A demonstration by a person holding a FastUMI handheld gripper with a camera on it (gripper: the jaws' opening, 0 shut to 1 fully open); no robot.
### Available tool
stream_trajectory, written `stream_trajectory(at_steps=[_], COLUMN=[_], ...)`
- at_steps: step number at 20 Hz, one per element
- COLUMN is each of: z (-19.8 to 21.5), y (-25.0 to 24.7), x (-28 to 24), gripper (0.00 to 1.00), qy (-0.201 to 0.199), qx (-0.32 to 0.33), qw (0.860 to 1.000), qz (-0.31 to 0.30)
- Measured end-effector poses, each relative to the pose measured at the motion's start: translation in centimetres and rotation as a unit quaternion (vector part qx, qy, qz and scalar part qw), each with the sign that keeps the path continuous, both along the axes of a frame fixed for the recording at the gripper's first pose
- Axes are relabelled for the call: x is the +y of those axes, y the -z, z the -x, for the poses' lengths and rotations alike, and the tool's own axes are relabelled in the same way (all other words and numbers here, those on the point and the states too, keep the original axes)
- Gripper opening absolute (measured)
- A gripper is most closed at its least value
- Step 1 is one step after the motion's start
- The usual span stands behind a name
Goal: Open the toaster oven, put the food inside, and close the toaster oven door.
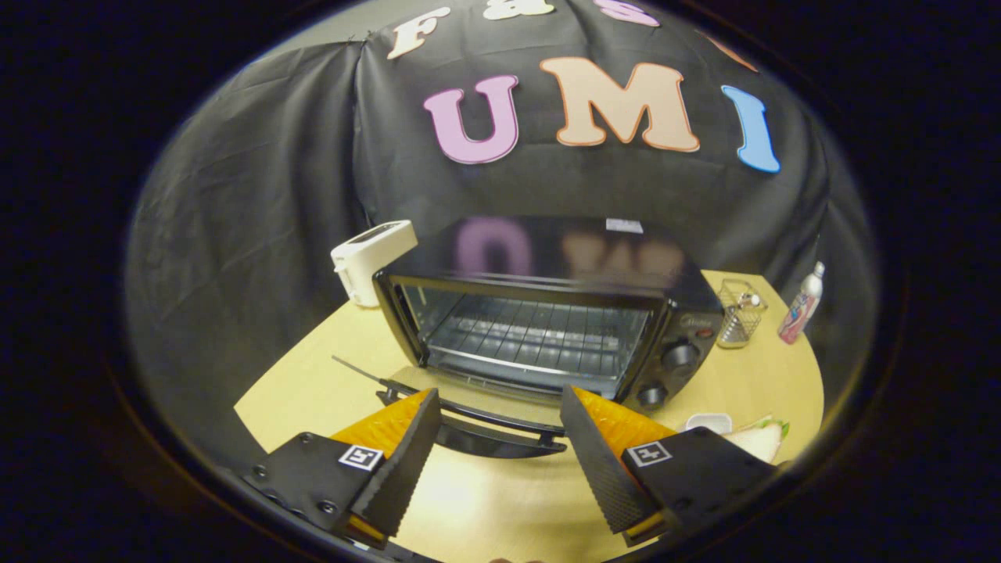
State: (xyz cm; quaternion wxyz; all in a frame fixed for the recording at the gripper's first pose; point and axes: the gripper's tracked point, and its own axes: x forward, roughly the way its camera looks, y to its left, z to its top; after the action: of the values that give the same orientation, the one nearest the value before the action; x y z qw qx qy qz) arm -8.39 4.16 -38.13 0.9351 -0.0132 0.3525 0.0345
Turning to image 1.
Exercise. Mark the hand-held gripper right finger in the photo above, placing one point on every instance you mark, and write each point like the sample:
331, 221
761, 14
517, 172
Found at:
598, 461

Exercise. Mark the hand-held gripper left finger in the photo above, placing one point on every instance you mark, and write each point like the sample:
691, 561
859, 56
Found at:
403, 469

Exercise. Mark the lettuce sandwich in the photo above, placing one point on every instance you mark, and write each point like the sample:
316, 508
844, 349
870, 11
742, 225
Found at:
757, 440

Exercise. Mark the black toaster oven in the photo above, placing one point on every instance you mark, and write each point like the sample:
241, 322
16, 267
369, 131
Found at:
563, 258

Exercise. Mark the white pop-up toaster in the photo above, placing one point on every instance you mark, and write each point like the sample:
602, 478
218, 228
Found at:
367, 262

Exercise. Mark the white plastic tray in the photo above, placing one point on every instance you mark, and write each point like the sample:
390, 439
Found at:
708, 422

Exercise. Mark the white bottle with pink label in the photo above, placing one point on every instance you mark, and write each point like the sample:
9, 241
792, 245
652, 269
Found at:
799, 311

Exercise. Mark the black backdrop cloth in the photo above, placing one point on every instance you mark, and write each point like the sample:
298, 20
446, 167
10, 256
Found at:
274, 195

